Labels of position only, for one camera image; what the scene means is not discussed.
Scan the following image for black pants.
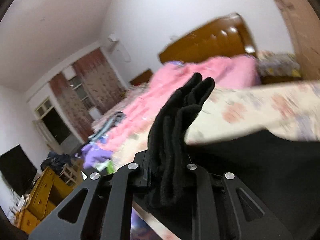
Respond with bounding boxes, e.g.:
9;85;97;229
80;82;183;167
141;73;319;239

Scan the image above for purple clothes pile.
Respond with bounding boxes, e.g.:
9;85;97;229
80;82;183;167
81;142;113;169

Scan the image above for yellow wooden dresser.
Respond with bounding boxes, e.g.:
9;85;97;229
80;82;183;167
16;164;83;234

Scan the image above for pink quilt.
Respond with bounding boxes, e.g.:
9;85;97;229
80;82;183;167
92;56;262;153

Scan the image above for black television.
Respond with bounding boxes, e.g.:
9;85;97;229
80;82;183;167
0;145;37;197

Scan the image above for floral bed sheet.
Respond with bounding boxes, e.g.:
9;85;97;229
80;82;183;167
105;81;319;167

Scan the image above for patterned curtain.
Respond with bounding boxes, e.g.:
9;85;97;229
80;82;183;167
49;48;125;141

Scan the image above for wooden nightstand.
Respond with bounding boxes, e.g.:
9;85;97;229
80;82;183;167
130;69;153;86

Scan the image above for small bedside table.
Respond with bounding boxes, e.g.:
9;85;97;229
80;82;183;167
257;50;302;85

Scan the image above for wooden headboard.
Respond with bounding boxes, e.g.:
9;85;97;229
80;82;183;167
158;13;257;64

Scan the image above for wooden wardrobe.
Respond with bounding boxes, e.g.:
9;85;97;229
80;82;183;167
274;0;319;80

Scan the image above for wall air conditioner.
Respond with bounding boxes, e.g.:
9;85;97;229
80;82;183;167
107;34;119;51

